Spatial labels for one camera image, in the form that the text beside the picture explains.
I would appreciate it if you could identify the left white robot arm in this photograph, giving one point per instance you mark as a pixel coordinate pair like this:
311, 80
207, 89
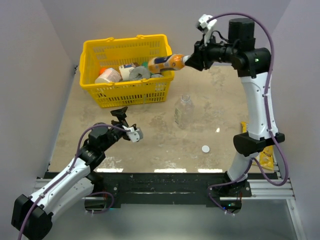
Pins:
34, 215

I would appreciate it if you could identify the grey tape roll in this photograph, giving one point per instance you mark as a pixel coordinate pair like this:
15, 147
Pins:
139, 73

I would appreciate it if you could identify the white labelled carton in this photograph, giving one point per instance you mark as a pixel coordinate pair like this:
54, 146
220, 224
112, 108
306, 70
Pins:
126, 69

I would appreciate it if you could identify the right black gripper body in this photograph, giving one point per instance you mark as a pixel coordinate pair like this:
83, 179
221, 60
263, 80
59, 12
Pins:
212, 52

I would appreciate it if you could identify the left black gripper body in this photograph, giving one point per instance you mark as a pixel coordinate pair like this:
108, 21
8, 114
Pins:
115, 135

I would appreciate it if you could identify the yellow plastic shopping basket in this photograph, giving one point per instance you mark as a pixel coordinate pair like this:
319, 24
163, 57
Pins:
115, 52

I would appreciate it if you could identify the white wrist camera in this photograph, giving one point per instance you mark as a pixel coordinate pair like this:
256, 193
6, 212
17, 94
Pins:
206, 24
134, 134

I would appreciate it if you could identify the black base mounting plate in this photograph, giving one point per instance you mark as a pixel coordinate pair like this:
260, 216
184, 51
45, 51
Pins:
162, 187

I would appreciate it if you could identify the large white bottle cap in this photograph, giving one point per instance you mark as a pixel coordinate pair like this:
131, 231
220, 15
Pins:
205, 148

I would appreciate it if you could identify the yellow snack bag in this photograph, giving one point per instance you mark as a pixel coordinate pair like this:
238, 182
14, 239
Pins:
266, 157

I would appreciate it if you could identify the green packet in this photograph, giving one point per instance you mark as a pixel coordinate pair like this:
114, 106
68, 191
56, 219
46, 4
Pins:
145, 64

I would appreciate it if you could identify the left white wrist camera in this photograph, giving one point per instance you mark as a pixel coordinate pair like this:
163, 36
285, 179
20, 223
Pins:
134, 134

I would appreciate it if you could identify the clear plastic bottle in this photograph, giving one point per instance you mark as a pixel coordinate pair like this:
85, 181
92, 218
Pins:
183, 111

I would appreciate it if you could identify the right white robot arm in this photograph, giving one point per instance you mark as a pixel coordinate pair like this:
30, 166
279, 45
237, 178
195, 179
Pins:
254, 68

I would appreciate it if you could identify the white bottle orange cap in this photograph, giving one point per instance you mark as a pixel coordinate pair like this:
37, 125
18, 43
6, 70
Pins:
108, 75

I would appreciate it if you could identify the orange drink bottle blue label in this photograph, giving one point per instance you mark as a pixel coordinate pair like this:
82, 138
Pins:
173, 62

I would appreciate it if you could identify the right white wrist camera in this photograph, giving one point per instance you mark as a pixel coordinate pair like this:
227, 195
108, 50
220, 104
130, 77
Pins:
206, 24

